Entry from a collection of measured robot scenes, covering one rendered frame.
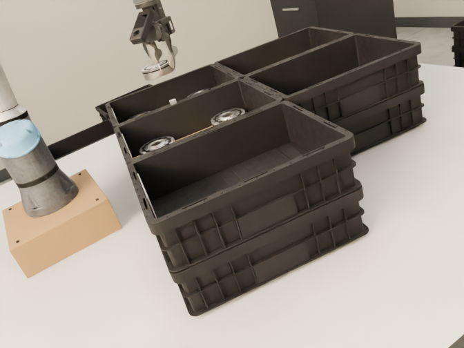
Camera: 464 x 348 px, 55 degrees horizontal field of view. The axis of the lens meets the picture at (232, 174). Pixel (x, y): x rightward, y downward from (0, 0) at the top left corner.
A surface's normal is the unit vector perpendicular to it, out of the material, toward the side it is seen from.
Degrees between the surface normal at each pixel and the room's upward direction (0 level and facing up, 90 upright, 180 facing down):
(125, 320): 0
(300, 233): 90
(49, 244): 90
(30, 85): 90
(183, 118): 90
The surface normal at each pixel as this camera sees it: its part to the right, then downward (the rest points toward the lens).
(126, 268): -0.28, -0.85
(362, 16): 0.48, 0.29
